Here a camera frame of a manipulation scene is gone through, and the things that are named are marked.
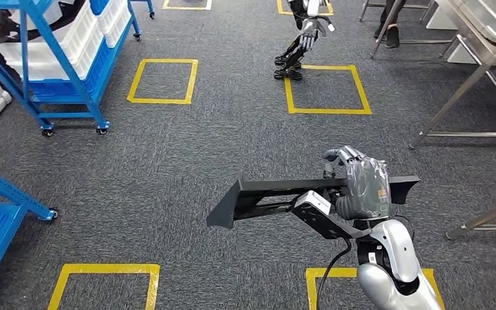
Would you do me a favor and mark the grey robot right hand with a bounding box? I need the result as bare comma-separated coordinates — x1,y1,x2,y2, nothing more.
321,145,392,222

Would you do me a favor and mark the black plastic plate part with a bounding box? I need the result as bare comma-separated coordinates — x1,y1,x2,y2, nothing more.
206,174,421,230

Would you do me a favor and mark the blue wheeled shelf rack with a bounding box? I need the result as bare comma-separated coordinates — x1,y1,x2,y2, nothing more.
0,0,155,138

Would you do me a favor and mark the blue metal shelf rack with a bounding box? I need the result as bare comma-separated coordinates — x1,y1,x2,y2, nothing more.
0,160,59,305

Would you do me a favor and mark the yellow floor tape square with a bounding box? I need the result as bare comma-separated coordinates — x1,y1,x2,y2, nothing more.
283,64,372,116
305,267,446,310

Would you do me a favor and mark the person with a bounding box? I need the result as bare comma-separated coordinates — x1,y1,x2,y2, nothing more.
374,0,403,48

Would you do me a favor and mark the black silver humanoid robot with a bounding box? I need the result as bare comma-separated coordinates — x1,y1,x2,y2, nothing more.
273,0,336,82

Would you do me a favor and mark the white plastic bin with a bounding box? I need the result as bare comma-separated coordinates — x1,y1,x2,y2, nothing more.
0,0,105,82
98,0,136,48

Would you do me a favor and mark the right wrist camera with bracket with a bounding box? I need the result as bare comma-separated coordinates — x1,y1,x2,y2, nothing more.
291,190,371,240

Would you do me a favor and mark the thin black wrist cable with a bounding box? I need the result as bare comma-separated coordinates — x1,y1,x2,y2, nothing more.
391,214,417,242

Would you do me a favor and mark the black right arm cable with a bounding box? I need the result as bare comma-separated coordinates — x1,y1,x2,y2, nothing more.
315,238,354,310

